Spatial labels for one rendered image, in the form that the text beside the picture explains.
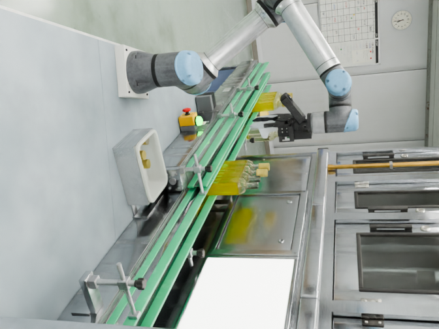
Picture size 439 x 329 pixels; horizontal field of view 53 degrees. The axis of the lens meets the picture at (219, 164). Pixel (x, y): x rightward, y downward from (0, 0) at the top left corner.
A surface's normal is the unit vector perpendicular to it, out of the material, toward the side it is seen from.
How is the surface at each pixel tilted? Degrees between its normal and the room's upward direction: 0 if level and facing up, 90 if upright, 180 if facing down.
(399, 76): 90
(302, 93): 90
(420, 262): 90
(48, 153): 0
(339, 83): 89
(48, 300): 0
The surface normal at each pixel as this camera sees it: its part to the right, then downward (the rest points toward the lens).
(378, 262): -0.16, -0.90
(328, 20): -0.24, 0.44
